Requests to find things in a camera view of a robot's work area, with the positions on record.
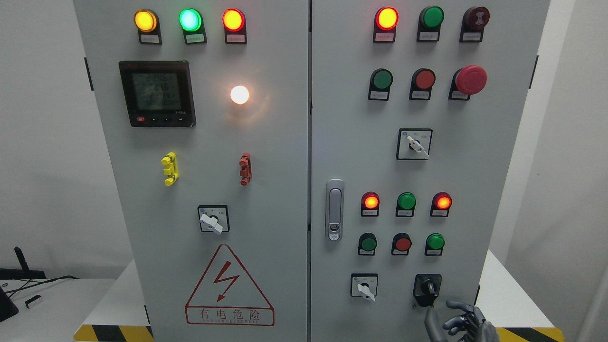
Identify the yellow terminal clip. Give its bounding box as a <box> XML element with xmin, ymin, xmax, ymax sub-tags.
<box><xmin>161</xmin><ymin>152</ymin><xmax>179</xmax><ymax>186</ymax></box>

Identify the red indicator light left door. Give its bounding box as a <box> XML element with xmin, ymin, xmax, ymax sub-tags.
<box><xmin>222</xmin><ymin>8</ymin><xmax>247</xmax><ymax>45</ymax></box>

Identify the silver door handle lock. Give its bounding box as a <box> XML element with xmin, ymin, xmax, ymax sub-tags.
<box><xmin>325</xmin><ymin>178</ymin><xmax>344</xmax><ymax>242</ymax></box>

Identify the black cable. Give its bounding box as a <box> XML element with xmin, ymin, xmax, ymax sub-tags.
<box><xmin>2</xmin><ymin>275</ymin><xmax>79</xmax><ymax>300</ymax></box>

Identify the black antenna device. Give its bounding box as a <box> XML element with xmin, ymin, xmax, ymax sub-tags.
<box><xmin>0</xmin><ymin>247</ymin><xmax>47</xmax><ymax>280</ymax></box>

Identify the red indicator light middle left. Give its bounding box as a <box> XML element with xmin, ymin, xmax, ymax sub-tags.
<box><xmin>361</xmin><ymin>192</ymin><xmax>380</xmax><ymax>217</ymax></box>

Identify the red push button lower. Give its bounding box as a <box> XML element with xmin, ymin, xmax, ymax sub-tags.
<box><xmin>391</xmin><ymin>232</ymin><xmax>412</xmax><ymax>256</ymax></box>

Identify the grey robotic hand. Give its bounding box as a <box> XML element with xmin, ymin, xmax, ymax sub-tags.
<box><xmin>424</xmin><ymin>301</ymin><xmax>500</xmax><ymax>342</ymax></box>

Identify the white selector switch upper right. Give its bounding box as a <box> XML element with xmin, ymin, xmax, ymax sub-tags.
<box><xmin>397</xmin><ymin>128</ymin><xmax>433</xmax><ymax>160</ymax></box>

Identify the white lit indicator lamp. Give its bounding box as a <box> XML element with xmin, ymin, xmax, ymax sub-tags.
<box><xmin>230</xmin><ymin>85</ymin><xmax>250</xmax><ymax>105</ymax></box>

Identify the green push button lower right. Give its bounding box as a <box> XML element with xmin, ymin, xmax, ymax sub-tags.
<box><xmin>424</xmin><ymin>232</ymin><xmax>446</xmax><ymax>256</ymax></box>

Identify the red indicator light top right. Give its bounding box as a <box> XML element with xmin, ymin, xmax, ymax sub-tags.
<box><xmin>373</xmin><ymin>7</ymin><xmax>399</xmax><ymax>43</ymax></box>

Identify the white selector switch left door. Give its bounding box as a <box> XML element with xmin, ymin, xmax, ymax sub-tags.
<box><xmin>197</xmin><ymin>204</ymin><xmax>230</xmax><ymax>235</ymax></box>

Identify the green push button lower left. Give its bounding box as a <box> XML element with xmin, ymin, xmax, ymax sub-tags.
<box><xmin>358</xmin><ymin>232</ymin><xmax>378</xmax><ymax>256</ymax></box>

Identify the small white black gadget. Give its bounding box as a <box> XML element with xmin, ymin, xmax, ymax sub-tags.
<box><xmin>25</xmin><ymin>294</ymin><xmax>43</xmax><ymax>309</ymax></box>

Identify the white selector switch lower right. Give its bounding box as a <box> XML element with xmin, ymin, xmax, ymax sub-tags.
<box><xmin>351</xmin><ymin>273</ymin><xmax>379</xmax><ymax>303</ymax></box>

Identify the red terminal clip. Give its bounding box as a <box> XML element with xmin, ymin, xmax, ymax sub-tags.
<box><xmin>239</xmin><ymin>153</ymin><xmax>252</xmax><ymax>186</ymax></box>

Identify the green indicator light middle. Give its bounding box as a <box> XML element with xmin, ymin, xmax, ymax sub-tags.
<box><xmin>395</xmin><ymin>192</ymin><xmax>417</xmax><ymax>217</ymax></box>

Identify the lit green indicator light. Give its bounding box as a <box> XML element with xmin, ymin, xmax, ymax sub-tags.
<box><xmin>179</xmin><ymin>8</ymin><xmax>207</xmax><ymax>45</ymax></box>

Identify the red electrical hazard sticker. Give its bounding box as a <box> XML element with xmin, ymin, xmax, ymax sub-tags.
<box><xmin>185</xmin><ymin>243</ymin><xmax>275</xmax><ymax>326</ymax></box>

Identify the green push button upper row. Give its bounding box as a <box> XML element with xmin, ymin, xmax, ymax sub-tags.
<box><xmin>368</xmin><ymin>68</ymin><xmax>393</xmax><ymax>101</ymax></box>

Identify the red indicator light middle right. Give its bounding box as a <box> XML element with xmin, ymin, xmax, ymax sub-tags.
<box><xmin>430</xmin><ymin>192</ymin><xmax>453</xmax><ymax>217</ymax></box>

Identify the grey electrical cabinet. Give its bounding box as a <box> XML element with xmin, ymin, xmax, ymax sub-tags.
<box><xmin>74</xmin><ymin>0</ymin><xmax>550</xmax><ymax>342</ymax></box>

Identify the yellow indicator light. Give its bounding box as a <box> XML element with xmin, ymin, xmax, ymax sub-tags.
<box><xmin>134</xmin><ymin>9</ymin><xmax>162</xmax><ymax>45</ymax></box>

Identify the red emergency stop button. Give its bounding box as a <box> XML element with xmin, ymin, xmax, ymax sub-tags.
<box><xmin>448</xmin><ymin>65</ymin><xmax>488</xmax><ymax>100</ymax></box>

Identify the dark red buzzer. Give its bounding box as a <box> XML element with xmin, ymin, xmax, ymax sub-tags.
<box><xmin>460</xmin><ymin>6</ymin><xmax>490</xmax><ymax>43</ymax></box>

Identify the green indicator light top right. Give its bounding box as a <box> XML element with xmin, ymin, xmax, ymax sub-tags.
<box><xmin>417</xmin><ymin>6</ymin><xmax>445</xmax><ymax>42</ymax></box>

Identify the red push button upper row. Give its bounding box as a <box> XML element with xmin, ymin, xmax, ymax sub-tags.
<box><xmin>409</xmin><ymin>68</ymin><xmax>436</xmax><ymax>100</ymax></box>

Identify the black rotary knob switch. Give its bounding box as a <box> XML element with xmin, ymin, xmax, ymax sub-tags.
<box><xmin>412</xmin><ymin>274</ymin><xmax>442</xmax><ymax>307</ymax></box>

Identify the white selector switch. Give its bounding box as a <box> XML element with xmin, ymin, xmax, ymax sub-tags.
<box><xmin>351</xmin><ymin>273</ymin><xmax>379</xmax><ymax>303</ymax></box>
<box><xmin>397</xmin><ymin>128</ymin><xmax>433</xmax><ymax>160</ymax></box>

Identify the black object at left edge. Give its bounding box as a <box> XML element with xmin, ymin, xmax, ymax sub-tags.
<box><xmin>0</xmin><ymin>286</ymin><xmax>19</xmax><ymax>322</ymax></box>

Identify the black digital power meter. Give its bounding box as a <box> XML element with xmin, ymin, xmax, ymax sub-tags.
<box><xmin>119</xmin><ymin>60</ymin><xmax>196</xmax><ymax>127</ymax></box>

